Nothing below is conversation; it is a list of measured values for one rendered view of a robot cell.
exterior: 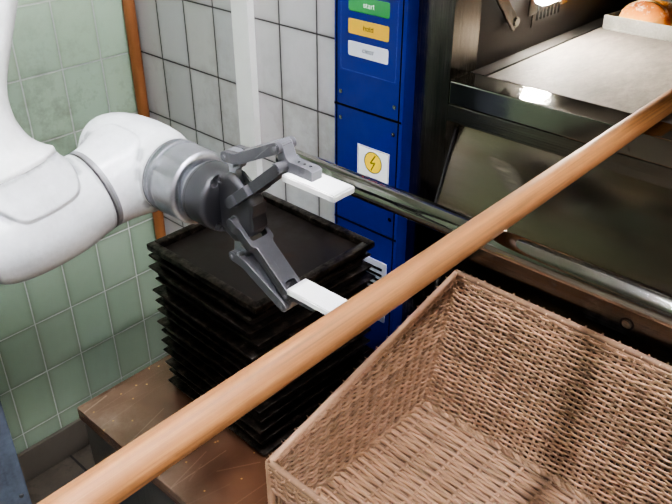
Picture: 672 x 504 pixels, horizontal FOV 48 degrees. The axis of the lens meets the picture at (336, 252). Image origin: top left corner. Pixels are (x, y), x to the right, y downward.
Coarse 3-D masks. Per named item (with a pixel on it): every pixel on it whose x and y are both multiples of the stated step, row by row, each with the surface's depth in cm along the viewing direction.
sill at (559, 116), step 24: (456, 96) 124; (480, 96) 121; (504, 96) 118; (528, 96) 117; (552, 96) 117; (528, 120) 116; (552, 120) 114; (576, 120) 111; (600, 120) 109; (648, 144) 105
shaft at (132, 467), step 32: (640, 128) 101; (576, 160) 90; (512, 192) 84; (544, 192) 85; (480, 224) 77; (512, 224) 81; (416, 256) 72; (448, 256) 73; (384, 288) 67; (416, 288) 70; (320, 320) 63; (352, 320) 64; (288, 352) 60; (320, 352) 62; (224, 384) 57; (256, 384) 57; (192, 416) 54; (224, 416) 55; (128, 448) 51; (160, 448) 52; (192, 448) 54; (96, 480) 49; (128, 480) 50
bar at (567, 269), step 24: (336, 168) 96; (360, 192) 93; (384, 192) 91; (408, 192) 90; (408, 216) 89; (432, 216) 87; (456, 216) 85; (504, 240) 81; (528, 240) 81; (528, 264) 80; (552, 264) 78; (576, 264) 77; (576, 288) 77; (600, 288) 75; (624, 288) 74; (648, 288) 73; (648, 312) 72
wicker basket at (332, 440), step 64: (448, 320) 138; (512, 320) 129; (384, 384) 130; (448, 384) 140; (512, 384) 131; (640, 384) 116; (320, 448) 122; (384, 448) 134; (448, 448) 134; (512, 448) 133; (576, 448) 124; (640, 448) 118
